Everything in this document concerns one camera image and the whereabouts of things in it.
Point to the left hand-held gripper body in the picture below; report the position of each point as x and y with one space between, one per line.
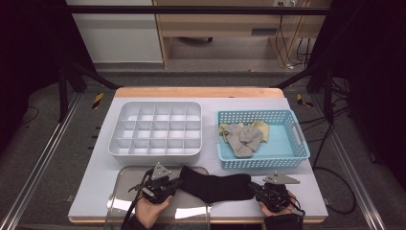
160 171

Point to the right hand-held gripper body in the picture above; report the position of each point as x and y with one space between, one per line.
281 179

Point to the black sock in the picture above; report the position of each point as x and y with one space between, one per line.
217 188
198 182

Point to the translucent grey box lid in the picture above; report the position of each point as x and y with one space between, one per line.
127 182

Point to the blue plastic basket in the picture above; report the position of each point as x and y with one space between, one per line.
287 143

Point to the white compartment storage box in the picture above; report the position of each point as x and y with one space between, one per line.
159 131

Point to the grey sock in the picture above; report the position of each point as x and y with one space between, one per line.
252 134
237 143

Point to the person's right hand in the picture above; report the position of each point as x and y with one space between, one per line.
291 204

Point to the person's left hand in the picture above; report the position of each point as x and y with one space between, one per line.
150 214

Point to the yellow black tape strip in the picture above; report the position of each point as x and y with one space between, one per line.
303 101
98 100

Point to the black metal stand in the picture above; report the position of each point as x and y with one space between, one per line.
63 96
328 96

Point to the white cabinet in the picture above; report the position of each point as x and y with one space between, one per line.
121 38

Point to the black curtain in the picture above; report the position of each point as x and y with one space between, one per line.
25 48
376 64

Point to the wooden desk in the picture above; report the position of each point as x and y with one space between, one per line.
223 24

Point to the aluminium floor rail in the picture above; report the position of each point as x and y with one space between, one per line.
367 198
53 140

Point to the black horizontal frame bar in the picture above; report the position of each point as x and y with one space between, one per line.
191 10

